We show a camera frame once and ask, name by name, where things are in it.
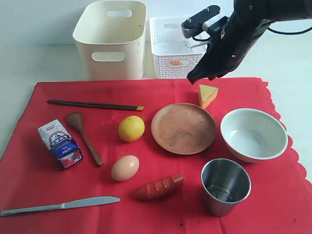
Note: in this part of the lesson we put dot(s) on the dark wooden chopstick upper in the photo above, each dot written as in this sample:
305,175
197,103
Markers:
90,103

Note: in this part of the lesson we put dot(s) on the dark wooden chopstick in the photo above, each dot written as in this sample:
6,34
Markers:
102,107
90,103

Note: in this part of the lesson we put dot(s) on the yellow cake wedge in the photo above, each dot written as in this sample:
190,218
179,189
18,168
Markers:
206,95

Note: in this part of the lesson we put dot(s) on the white perforated plastic basket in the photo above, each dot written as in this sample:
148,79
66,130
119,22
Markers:
168,43

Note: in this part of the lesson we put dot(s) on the brown wooden spoon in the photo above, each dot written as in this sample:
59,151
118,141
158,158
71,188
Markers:
75,120

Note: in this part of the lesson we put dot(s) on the fried chicken nugget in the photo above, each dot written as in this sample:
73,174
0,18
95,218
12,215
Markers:
176,63

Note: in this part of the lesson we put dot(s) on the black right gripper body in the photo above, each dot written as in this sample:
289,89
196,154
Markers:
236,38

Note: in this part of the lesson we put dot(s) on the red sausage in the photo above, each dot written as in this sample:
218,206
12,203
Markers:
160,189

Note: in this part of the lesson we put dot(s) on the yellow lemon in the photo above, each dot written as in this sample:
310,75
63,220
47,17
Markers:
131,128

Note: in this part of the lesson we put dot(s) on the red tablecloth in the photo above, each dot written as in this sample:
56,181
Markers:
280,201

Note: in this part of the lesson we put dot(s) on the white ceramic bowl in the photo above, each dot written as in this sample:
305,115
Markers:
252,135

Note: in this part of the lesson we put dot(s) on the cream plastic storage bin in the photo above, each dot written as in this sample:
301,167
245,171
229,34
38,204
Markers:
110,37

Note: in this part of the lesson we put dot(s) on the brown egg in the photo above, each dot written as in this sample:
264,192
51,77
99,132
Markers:
125,168

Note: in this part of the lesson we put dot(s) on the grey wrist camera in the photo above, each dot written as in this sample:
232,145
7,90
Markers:
192,26

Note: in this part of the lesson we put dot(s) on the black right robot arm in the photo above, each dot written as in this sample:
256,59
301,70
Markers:
270,10

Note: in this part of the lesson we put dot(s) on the round wooden plate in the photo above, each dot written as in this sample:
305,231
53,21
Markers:
183,128

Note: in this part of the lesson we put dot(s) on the small milk carton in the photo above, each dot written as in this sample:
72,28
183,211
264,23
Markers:
60,143

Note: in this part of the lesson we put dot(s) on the stainless steel cup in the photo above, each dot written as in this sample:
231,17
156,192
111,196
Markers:
225,184

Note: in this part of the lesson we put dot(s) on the dark wooden chopstick lower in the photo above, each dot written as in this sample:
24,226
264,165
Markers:
102,107

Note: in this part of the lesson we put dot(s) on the silver table knife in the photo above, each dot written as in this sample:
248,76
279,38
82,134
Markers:
79,203

